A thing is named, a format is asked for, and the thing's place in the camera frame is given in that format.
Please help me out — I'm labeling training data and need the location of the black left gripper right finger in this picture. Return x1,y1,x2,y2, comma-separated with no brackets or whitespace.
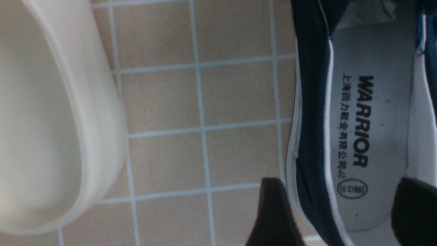
391,177,437,246

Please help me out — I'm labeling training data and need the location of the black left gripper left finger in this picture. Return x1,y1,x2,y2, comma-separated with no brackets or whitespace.
245,178,305,246

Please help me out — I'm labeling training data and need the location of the navy canvas shoe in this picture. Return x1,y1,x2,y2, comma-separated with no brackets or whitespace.
286,0,436,246

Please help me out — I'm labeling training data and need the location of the peach grid tablecloth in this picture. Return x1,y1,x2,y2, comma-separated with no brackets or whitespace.
1,0,296,246

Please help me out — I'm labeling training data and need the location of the right cream foam slipper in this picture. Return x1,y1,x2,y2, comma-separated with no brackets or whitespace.
0,0,126,235

